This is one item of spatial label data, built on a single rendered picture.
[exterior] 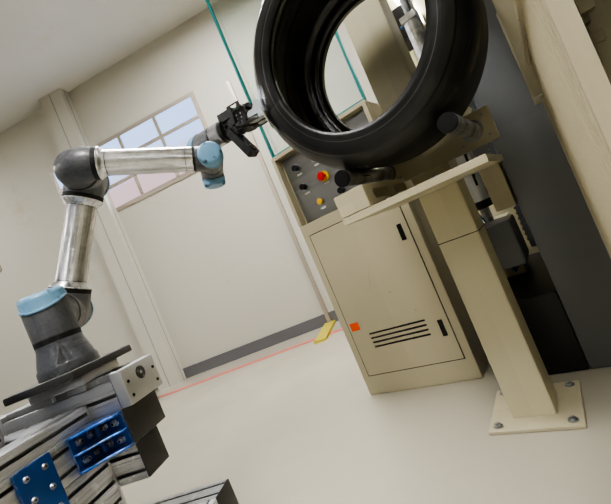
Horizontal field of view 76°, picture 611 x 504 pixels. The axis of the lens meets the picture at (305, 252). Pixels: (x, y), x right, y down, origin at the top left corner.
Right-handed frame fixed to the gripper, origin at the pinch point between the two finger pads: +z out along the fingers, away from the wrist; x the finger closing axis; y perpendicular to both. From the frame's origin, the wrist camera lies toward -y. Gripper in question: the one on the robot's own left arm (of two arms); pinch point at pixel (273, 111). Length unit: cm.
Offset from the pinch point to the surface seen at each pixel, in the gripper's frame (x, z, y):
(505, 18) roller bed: 20, 62, -1
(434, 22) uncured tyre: -12, 51, -5
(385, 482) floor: -2, -2, -120
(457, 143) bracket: 25, 42, -26
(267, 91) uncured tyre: -12.0, 7.5, 1.2
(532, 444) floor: 13, 40, -115
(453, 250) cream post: 27, 32, -58
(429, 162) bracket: 25, 33, -29
